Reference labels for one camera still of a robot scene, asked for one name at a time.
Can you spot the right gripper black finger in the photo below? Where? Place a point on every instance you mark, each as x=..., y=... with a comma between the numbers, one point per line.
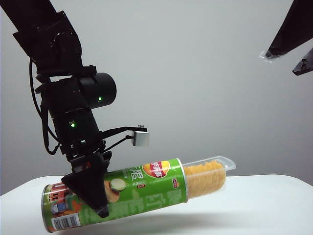
x=305, y=64
x=296, y=24

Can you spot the green Lay's chips can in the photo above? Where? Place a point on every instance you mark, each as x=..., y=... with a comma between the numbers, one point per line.
x=151, y=191

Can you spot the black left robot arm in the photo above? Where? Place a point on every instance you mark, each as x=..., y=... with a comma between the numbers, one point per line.
x=49, y=49

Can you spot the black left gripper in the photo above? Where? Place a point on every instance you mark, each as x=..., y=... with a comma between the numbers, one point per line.
x=83, y=147

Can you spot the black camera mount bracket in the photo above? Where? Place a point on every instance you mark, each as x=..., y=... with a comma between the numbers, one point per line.
x=117, y=129

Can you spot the clear tape piece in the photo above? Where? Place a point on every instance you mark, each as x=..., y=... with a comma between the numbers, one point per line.
x=262, y=55

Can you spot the transparent plastic chip tray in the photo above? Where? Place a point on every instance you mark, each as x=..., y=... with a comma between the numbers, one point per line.
x=228, y=162

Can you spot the stack of orange potato chips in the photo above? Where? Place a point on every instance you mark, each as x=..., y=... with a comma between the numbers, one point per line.
x=203, y=178

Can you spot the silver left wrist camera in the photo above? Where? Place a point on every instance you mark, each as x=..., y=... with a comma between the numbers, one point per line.
x=141, y=138

